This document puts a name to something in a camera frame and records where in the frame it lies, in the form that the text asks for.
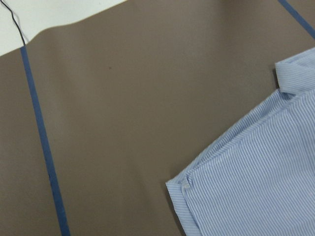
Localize black cable on white table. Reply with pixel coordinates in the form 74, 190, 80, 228
2, 0, 27, 47

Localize light blue striped shirt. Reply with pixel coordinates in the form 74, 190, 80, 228
166, 49, 315, 236

